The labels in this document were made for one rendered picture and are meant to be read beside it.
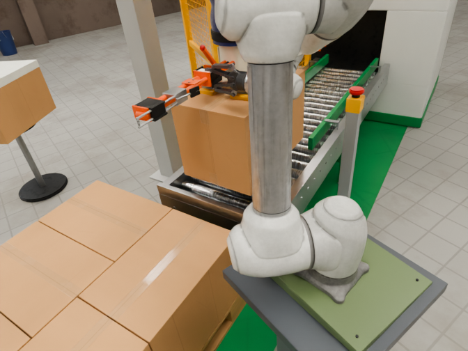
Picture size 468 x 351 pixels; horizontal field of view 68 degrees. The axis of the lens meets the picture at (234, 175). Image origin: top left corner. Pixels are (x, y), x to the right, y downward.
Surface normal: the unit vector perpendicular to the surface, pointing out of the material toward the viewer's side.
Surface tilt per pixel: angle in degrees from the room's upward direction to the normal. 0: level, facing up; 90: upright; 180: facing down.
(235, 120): 90
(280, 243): 79
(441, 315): 0
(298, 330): 0
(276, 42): 87
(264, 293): 0
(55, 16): 90
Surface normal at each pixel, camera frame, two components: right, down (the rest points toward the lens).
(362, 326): -0.03, -0.81
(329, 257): 0.14, 0.54
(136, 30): -0.53, 0.53
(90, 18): 0.60, 0.42
